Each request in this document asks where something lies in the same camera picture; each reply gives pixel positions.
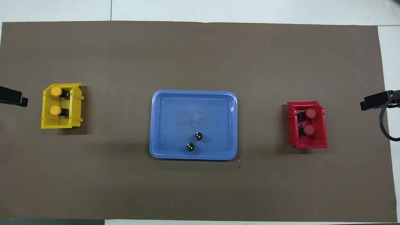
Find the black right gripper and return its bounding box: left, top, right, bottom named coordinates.
left=360, top=90, right=400, bottom=111

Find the yellow mushroom push button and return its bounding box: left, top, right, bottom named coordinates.
left=50, top=86, right=71, bottom=100
left=50, top=105, right=70, bottom=118

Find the red mushroom push button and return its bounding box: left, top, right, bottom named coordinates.
left=297, top=124, right=315, bottom=137
left=296, top=108, right=317, bottom=122

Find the blue plastic tray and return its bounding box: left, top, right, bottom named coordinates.
left=149, top=90, right=238, bottom=161

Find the yellow plastic parts bin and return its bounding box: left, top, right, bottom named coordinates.
left=41, top=83, right=85, bottom=129

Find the red plastic parts bin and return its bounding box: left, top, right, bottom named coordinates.
left=287, top=101, right=328, bottom=149

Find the brown paper table mat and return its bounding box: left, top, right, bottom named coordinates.
left=0, top=21, right=398, bottom=223

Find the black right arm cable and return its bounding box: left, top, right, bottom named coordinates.
left=379, top=93, right=400, bottom=142

